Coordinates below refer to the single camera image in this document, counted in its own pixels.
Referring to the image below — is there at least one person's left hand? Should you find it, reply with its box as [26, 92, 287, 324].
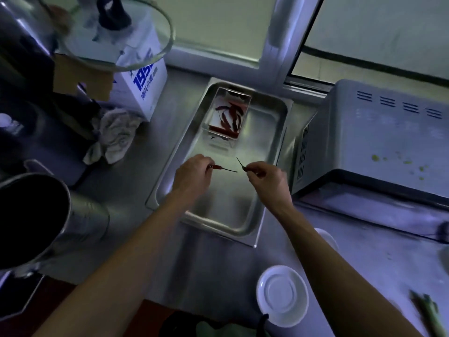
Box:
[171, 154, 215, 199]

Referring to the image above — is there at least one person's right hand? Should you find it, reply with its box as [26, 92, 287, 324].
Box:
[246, 161, 294, 212]

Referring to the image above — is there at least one person's right forearm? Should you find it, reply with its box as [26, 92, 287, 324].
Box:
[272, 203, 427, 337]

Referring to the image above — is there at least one person's left forearm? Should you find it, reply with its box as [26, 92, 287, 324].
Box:
[33, 187, 204, 337]

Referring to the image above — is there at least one stainless steel tray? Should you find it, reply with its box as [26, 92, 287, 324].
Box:
[145, 77, 294, 248]

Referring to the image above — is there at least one clear plastic container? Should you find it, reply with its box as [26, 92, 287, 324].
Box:
[203, 86, 252, 141]

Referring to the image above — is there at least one pile of red dried chilies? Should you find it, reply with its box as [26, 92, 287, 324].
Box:
[209, 97, 248, 135]

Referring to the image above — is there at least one crumpled grey cloth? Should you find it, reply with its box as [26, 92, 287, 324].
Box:
[83, 107, 143, 165]

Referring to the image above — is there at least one white round plate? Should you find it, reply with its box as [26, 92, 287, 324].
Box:
[314, 227, 340, 253]
[256, 265, 309, 328]

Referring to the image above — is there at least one white carton box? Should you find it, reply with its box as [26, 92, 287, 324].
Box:
[112, 12, 168, 122]

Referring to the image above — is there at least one grey microwave oven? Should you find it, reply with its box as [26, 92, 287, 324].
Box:
[291, 79, 449, 240]

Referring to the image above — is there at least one brown cardboard piece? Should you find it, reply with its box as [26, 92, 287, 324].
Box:
[53, 53, 115, 102]

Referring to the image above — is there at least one glass lid with black knob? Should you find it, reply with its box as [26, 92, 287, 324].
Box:
[55, 0, 175, 73]

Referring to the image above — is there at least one black kitchen appliance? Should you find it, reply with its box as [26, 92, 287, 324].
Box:
[0, 90, 100, 187]

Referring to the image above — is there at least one large steel pot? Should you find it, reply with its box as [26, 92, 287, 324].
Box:
[0, 159, 110, 271]

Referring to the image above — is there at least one green vegetable stalk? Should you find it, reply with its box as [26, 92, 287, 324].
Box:
[409, 290, 447, 337]

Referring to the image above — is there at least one shiny steel pot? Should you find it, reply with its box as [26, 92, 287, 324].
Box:
[0, 0, 71, 72]

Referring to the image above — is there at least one white window frame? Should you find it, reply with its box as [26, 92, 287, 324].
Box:
[168, 0, 337, 95]

